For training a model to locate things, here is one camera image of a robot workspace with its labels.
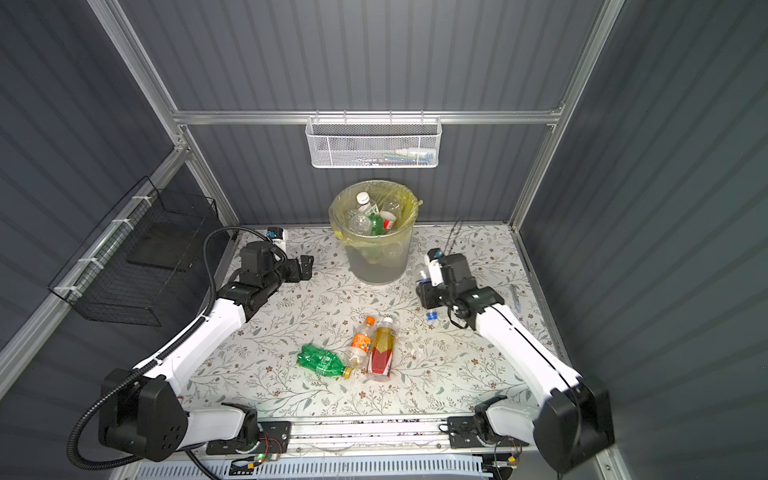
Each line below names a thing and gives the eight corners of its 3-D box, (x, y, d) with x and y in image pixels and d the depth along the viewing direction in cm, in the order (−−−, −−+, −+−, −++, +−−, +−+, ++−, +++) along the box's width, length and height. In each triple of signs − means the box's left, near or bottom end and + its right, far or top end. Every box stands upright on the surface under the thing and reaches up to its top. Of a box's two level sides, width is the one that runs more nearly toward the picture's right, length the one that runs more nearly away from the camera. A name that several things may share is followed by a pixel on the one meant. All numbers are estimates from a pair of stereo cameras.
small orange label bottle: (348, 368, 86) (346, 362, 82) (359, 322, 96) (357, 314, 92) (367, 371, 86) (365, 365, 82) (375, 324, 95) (375, 316, 91)
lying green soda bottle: (298, 366, 87) (294, 360, 84) (308, 347, 91) (305, 341, 87) (346, 386, 84) (344, 381, 80) (355, 366, 87) (353, 360, 83)
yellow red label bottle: (367, 380, 85) (366, 372, 80) (377, 323, 96) (376, 313, 91) (390, 382, 84) (390, 375, 79) (396, 325, 95) (397, 316, 90)
